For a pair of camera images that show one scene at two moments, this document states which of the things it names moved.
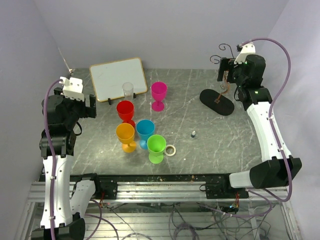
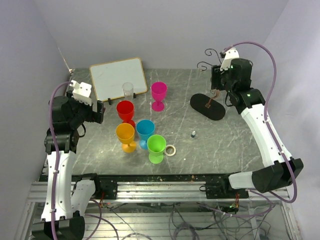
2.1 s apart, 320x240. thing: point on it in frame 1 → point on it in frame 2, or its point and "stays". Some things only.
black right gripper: x=227 y=64 → x=216 y=73
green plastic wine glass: x=156 y=146 stays
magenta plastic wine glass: x=159 y=90 stays
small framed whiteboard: x=108 y=78 stays
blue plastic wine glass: x=145 y=129 stays
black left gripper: x=86 y=111 → x=93 y=116
